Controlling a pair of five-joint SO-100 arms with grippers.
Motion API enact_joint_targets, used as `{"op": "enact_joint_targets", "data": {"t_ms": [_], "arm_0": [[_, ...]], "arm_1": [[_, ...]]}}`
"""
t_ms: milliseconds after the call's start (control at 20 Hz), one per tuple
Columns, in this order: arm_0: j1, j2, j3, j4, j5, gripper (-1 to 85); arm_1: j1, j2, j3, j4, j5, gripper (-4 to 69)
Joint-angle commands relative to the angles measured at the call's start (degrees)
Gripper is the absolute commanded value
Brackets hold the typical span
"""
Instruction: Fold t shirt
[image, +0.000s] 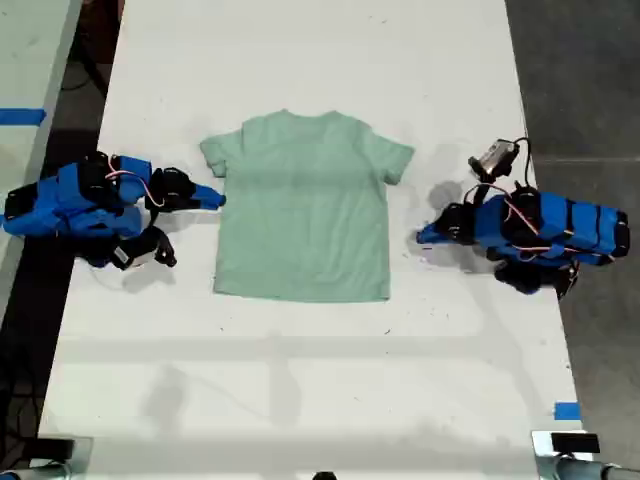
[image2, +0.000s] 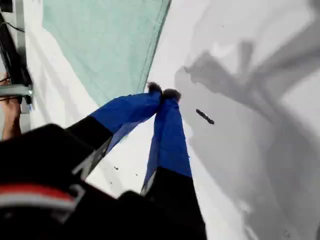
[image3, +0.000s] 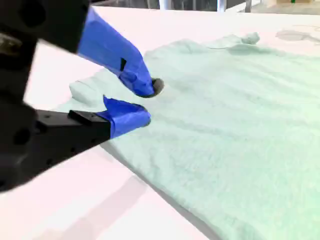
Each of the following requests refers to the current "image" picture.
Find pale green T-shirt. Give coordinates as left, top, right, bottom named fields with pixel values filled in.
left=199, top=108, right=416, bottom=304

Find white side table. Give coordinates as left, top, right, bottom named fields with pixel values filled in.
left=0, top=0, right=85, bottom=321

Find small black box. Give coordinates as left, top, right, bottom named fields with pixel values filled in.
left=35, top=437, right=76, bottom=459
left=550, top=432, right=601, bottom=455

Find red white servo wire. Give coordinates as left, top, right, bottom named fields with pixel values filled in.
left=502, top=192, right=576, bottom=260
left=106, top=154, right=167, bottom=209

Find black camera box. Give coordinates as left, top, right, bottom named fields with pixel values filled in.
left=468, top=141, right=520, bottom=179
left=107, top=227, right=177, bottom=271

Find black camera cable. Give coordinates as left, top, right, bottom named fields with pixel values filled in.
left=510, top=136, right=537, bottom=194

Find black floor cable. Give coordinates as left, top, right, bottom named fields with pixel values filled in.
left=62, top=29, right=109, bottom=94

